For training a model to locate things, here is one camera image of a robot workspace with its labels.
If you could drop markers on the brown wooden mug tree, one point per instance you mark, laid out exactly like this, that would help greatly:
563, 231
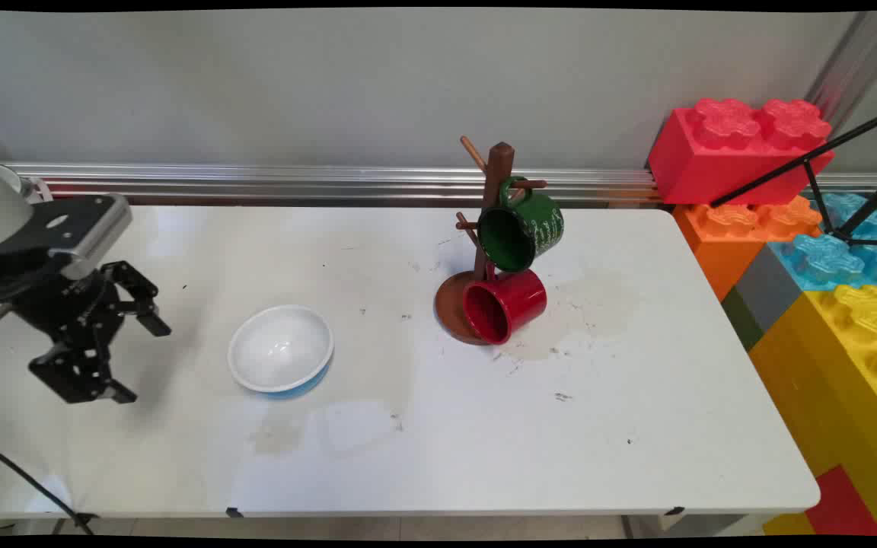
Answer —
499, 171

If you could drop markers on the green enamel mug white script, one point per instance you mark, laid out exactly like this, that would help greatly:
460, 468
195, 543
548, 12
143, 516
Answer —
537, 224

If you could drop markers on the dark green giant building block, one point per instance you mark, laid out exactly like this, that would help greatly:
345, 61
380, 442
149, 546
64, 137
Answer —
743, 320

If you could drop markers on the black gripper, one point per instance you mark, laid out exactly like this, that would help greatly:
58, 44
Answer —
65, 308

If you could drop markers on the small red giant building block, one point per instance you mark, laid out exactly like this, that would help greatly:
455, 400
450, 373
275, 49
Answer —
842, 506

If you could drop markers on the horizontal aluminium rail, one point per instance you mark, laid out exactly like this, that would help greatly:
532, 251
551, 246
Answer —
621, 183

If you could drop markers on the slanted aluminium profile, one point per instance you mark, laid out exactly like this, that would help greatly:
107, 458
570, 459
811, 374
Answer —
857, 61

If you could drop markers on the white bowl blue outside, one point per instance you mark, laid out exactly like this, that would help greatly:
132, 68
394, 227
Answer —
279, 346

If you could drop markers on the grey giant building block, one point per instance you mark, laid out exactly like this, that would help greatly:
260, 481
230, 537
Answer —
770, 285

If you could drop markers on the orange giant building block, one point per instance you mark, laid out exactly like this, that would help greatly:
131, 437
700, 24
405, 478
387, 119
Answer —
720, 243

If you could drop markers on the blue giant building block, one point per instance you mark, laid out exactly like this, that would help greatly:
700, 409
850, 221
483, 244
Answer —
827, 259

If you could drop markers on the black tripod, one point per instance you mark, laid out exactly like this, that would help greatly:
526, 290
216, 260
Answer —
789, 165

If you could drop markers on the red enamel mug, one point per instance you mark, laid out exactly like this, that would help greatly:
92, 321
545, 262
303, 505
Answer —
516, 301

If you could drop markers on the yellow giant building block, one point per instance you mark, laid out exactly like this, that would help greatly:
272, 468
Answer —
827, 365

